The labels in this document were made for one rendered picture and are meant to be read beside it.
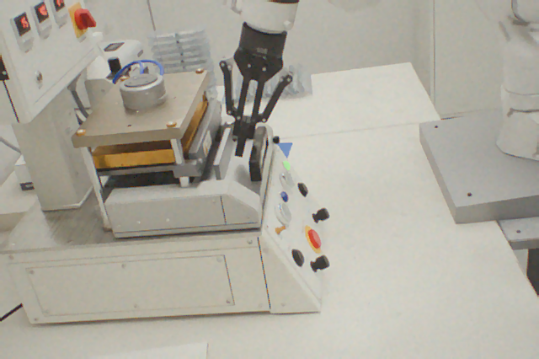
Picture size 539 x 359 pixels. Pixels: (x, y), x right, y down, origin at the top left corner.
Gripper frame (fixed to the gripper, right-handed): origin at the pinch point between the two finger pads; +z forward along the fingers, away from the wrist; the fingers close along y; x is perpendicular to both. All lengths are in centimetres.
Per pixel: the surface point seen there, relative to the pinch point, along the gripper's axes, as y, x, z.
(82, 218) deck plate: -25.0, -8.6, 18.9
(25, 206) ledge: -48, 22, 42
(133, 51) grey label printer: -42, 91, 24
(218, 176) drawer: -2.5, -7.4, 4.9
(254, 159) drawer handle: 3.0, -6.8, 0.5
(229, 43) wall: -24, 240, 63
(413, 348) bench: 33.8, -26.1, 17.0
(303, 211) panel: 14.8, 5.2, 16.0
